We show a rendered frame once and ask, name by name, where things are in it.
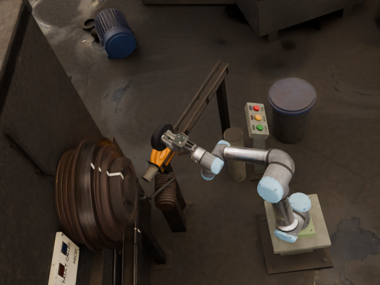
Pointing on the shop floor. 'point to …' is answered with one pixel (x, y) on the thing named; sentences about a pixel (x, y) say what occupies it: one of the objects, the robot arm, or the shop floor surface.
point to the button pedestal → (257, 171)
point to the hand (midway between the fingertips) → (161, 134)
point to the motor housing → (169, 202)
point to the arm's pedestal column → (292, 259)
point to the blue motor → (115, 33)
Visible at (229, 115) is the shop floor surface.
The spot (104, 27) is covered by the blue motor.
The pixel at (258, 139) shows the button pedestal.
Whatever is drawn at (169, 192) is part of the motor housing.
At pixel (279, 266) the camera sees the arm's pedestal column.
